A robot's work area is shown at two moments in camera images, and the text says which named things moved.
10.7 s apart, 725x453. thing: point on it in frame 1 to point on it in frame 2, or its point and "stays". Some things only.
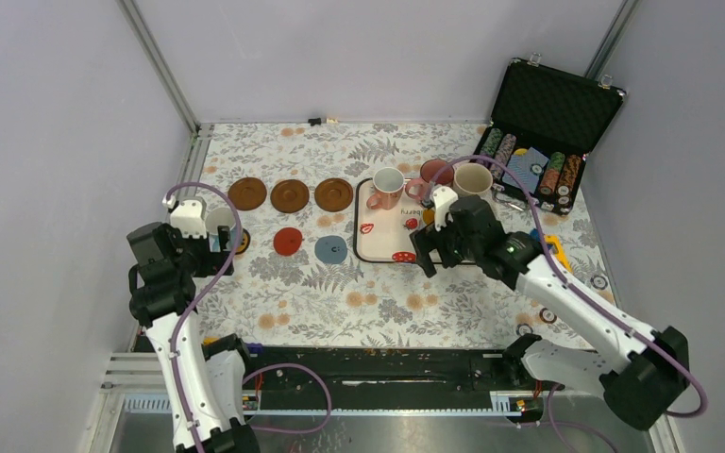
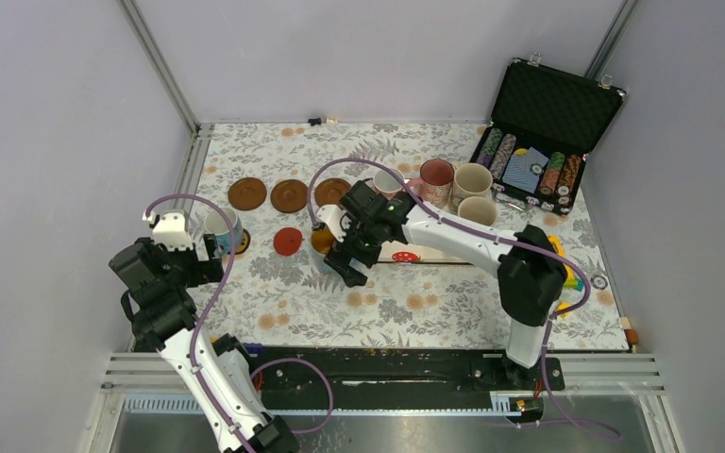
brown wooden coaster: (246, 193) stays
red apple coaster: (287, 241) stays
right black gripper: (427, 240) to (341, 255)
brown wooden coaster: (333, 194) stays
